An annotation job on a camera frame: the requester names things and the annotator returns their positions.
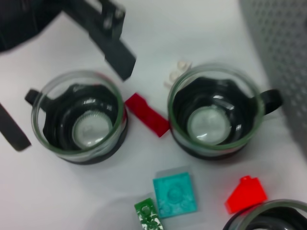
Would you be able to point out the red sloped toy brick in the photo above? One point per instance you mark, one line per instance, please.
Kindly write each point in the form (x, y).
(247, 196)

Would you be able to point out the dark red long toy brick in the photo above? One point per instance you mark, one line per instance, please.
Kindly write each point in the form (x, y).
(146, 115)

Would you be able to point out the glass teacup black holder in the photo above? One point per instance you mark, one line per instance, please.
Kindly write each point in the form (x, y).
(275, 220)
(91, 129)
(211, 124)

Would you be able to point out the cyan square toy plate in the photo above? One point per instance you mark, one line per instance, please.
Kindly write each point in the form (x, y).
(175, 194)

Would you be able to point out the green toy brick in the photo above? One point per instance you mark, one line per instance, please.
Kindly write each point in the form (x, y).
(147, 215)

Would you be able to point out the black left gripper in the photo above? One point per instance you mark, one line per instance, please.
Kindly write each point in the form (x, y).
(24, 19)

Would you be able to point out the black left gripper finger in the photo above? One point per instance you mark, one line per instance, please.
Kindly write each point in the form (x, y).
(14, 130)
(112, 48)

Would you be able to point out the white toy brick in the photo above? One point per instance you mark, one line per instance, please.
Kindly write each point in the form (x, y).
(173, 76)

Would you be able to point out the grey perforated plastic storage bin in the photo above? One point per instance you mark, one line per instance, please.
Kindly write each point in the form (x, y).
(283, 48)

